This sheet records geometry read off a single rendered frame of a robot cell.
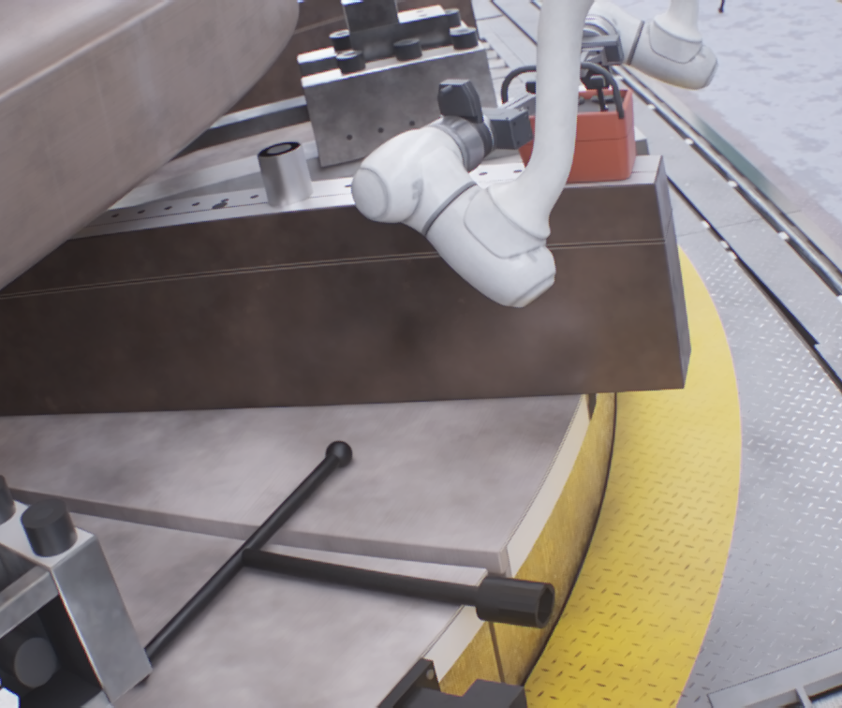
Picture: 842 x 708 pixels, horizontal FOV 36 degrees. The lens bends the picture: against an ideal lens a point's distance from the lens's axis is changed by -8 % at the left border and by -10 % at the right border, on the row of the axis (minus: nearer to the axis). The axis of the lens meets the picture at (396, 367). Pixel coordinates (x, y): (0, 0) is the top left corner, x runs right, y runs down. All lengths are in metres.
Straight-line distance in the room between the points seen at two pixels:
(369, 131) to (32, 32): 1.34
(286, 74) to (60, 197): 2.41
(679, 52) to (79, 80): 1.12
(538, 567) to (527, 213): 0.67
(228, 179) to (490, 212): 1.66
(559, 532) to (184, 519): 0.63
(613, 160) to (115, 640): 1.10
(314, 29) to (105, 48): 2.31
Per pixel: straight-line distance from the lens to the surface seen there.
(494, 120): 2.00
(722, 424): 2.85
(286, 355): 2.51
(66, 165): 2.04
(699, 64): 2.57
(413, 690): 1.83
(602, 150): 2.20
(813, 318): 3.24
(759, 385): 2.98
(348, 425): 2.45
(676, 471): 2.72
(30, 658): 1.64
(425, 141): 1.89
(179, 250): 2.49
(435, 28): 3.37
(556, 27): 1.80
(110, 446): 2.62
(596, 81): 2.21
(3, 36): 2.12
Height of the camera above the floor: 1.46
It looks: 26 degrees down
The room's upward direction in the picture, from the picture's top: 13 degrees counter-clockwise
